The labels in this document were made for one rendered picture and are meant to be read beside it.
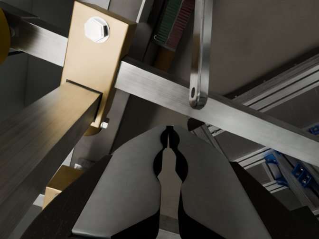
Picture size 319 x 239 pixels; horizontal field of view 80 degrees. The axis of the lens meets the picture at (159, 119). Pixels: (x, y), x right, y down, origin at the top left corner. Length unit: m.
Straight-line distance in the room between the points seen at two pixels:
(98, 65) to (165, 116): 0.99
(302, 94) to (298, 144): 0.80
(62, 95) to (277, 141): 0.24
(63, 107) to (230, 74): 1.02
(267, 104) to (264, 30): 0.37
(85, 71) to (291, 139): 0.24
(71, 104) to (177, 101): 0.11
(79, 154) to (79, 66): 0.30
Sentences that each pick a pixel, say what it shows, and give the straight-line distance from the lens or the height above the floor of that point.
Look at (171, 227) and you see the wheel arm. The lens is 0.39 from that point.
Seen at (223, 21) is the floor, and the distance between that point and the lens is 1.08.
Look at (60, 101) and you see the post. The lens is 0.18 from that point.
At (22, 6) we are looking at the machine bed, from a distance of 0.48.
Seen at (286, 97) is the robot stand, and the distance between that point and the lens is 1.02.
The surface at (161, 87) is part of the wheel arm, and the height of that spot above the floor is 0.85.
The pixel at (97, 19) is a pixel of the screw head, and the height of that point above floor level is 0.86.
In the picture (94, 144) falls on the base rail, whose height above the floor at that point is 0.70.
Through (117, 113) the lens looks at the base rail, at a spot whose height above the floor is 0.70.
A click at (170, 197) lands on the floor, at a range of 1.61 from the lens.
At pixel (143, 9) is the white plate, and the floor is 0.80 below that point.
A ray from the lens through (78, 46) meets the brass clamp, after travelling 0.20.
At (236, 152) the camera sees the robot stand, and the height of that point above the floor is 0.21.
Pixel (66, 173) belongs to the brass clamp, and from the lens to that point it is 0.36.
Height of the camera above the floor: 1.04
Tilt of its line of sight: 62 degrees down
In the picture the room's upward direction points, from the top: 175 degrees counter-clockwise
